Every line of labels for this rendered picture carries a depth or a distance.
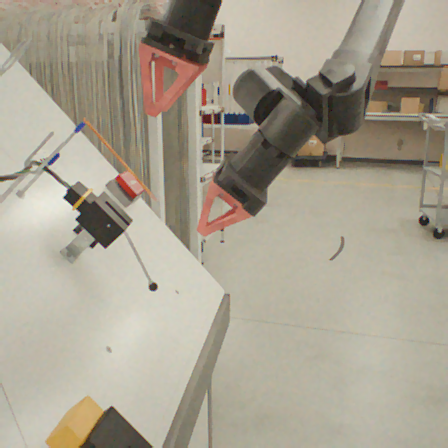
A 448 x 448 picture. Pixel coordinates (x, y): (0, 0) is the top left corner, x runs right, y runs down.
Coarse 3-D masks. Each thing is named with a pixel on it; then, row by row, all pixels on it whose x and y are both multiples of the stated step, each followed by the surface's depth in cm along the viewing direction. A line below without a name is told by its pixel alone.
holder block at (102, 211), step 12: (96, 204) 62; (108, 204) 64; (84, 216) 62; (96, 216) 62; (108, 216) 62; (120, 216) 65; (84, 228) 63; (96, 228) 63; (108, 228) 63; (120, 228) 63; (96, 240) 64; (108, 240) 63
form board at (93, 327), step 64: (0, 64) 86; (0, 128) 72; (64, 128) 89; (0, 192) 63; (64, 192) 75; (0, 256) 55; (64, 256) 65; (128, 256) 78; (192, 256) 97; (0, 320) 49; (64, 320) 57; (128, 320) 67; (192, 320) 80; (0, 384) 45; (64, 384) 51; (128, 384) 58
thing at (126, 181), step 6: (120, 174) 87; (126, 174) 89; (120, 180) 87; (126, 180) 87; (132, 180) 89; (120, 186) 88; (126, 186) 87; (132, 186) 88; (138, 186) 90; (126, 192) 88; (132, 192) 87; (138, 192) 88
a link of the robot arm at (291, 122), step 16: (272, 96) 59; (288, 96) 57; (272, 112) 58; (288, 112) 56; (304, 112) 56; (272, 128) 57; (288, 128) 56; (304, 128) 56; (272, 144) 57; (288, 144) 57; (304, 144) 58
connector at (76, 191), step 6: (72, 186) 62; (78, 186) 63; (84, 186) 64; (72, 192) 62; (78, 192) 62; (84, 192) 63; (66, 198) 62; (72, 198) 62; (78, 198) 62; (90, 198) 63; (72, 204) 63; (84, 204) 62; (78, 210) 63
